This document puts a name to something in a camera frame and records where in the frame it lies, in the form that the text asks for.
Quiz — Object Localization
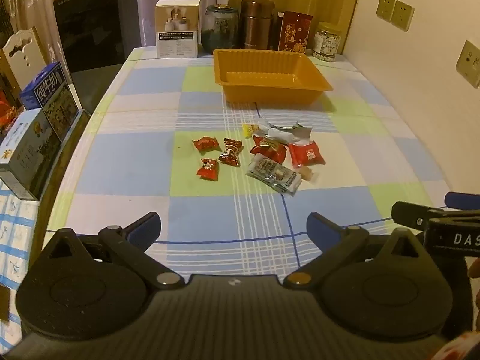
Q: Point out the clear beige candy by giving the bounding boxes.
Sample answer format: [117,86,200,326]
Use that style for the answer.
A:
[297,166,314,180]

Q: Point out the red square snack packet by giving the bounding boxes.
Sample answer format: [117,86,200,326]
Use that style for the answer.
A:
[288,141,326,168]

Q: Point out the clear black snack packet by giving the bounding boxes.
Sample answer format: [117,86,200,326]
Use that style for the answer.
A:
[247,154,302,195]

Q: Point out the red round-wrapped pastry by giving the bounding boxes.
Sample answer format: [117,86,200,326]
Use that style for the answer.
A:
[250,136,287,164]

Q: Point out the silver green snack wrapper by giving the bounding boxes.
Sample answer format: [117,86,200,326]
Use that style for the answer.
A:
[253,119,312,146]

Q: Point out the dark red patterned candy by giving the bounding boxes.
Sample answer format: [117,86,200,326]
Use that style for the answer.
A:
[218,138,242,167]

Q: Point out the yellow small candy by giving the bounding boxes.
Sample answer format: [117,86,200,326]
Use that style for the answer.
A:
[242,124,260,138]

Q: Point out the person's right hand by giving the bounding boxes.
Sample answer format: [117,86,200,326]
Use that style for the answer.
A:
[468,258,480,311]

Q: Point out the checkered tablecloth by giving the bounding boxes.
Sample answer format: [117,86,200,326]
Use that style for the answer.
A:
[47,47,448,276]

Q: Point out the light blue carton box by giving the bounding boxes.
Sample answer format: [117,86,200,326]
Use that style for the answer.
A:
[1,108,60,201]

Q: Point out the blue milk carton box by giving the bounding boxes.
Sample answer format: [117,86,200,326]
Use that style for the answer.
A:
[19,62,79,141]

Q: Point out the red item at left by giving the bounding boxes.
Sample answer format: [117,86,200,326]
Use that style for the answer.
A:
[0,90,18,136]

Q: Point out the orange plastic tray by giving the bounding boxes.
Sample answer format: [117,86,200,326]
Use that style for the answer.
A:
[213,49,333,108]

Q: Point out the clear jar of nuts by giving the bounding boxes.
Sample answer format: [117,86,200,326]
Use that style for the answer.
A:
[312,22,341,62]

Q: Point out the red gift box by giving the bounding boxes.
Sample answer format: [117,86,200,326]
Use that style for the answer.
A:
[277,11,313,54]

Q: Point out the white wooden chair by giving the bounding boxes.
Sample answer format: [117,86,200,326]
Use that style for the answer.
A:
[2,27,48,90]

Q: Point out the black chair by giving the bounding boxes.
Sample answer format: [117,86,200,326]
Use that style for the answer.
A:
[54,0,142,113]

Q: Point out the white humidifier box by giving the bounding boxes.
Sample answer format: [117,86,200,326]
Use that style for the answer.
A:
[154,0,201,59]

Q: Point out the green glass tea jar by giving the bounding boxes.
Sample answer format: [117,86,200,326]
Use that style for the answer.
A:
[201,4,239,54]

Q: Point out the brown metal canister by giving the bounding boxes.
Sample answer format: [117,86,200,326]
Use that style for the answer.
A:
[239,0,275,50]

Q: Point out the single wall socket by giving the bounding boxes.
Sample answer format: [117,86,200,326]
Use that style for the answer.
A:
[456,40,480,88]

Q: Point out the wall socket pair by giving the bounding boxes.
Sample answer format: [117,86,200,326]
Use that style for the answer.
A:
[376,0,415,32]

